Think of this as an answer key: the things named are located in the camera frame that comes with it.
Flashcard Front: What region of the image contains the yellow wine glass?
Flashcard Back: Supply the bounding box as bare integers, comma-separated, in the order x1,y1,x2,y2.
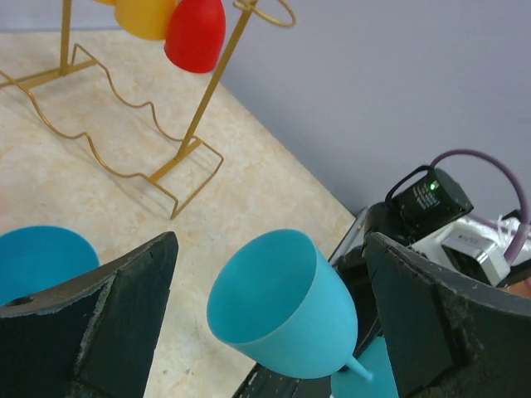
114,0,178,41
95,0,116,6

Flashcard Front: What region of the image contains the gold wire glass rack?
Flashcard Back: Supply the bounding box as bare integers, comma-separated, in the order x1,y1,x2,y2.
0,0,298,221

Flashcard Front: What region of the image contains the yellow wine glass front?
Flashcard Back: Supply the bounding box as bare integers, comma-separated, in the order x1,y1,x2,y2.
114,0,178,41

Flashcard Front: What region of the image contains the red wine glass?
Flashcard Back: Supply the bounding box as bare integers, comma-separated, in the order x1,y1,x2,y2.
164,0,226,74

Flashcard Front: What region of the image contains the yellow wine glass back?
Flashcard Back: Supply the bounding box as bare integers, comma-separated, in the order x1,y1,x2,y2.
95,0,116,6

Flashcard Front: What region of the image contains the blue wine glass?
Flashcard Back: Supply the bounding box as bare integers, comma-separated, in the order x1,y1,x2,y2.
1,226,100,305
207,229,398,397

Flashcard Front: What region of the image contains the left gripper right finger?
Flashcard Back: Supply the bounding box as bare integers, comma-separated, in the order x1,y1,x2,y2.
365,233,530,397

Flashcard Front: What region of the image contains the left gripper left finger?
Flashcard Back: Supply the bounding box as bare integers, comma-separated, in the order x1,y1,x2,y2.
1,231,178,397

